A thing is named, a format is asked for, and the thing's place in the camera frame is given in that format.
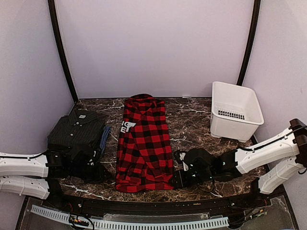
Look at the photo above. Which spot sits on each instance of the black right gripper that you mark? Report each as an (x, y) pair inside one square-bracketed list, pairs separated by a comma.
[(181, 182)]

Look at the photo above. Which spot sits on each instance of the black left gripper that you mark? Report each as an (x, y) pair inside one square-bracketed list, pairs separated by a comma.
[(100, 176)]

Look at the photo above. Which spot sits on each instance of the red black plaid shirt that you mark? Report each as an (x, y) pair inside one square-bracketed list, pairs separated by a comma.
[(144, 154)]

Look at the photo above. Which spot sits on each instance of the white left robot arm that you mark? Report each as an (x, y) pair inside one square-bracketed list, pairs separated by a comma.
[(37, 175)]

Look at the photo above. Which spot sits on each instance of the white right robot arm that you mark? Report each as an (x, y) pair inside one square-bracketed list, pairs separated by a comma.
[(289, 148)]

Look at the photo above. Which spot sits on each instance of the blue checked folded shirt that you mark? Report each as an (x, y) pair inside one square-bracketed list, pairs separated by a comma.
[(104, 138)]

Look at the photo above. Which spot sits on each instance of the black pinstripe folded shirt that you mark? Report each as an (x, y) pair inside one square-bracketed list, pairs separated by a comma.
[(81, 127)]

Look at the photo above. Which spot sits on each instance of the white plastic basket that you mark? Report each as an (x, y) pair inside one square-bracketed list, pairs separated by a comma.
[(235, 112)]

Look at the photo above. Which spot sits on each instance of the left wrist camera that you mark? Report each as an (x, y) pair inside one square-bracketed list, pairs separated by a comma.
[(81, 155)]

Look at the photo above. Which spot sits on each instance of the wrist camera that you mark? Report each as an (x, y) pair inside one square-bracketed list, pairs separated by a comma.
[(196, 157), (81, 155)]

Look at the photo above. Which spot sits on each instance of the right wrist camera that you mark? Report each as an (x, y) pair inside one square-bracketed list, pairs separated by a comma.
[(196, 157)]

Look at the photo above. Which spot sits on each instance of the black front rail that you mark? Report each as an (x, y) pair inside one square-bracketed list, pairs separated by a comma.
[(99, 200)]

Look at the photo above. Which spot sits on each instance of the white slotted cable duct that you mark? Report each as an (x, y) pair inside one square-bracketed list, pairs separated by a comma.
[(133, 222)]

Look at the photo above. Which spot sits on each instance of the black corner frame post right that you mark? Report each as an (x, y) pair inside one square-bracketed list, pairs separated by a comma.
[(250, 42)]

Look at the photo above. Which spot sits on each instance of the black corner frame post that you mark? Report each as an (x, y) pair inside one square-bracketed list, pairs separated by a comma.
[(60, 48), (250, 42)]

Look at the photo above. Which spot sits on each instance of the black corner frame post left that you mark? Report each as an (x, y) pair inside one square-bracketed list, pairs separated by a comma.
[(60, 48)]

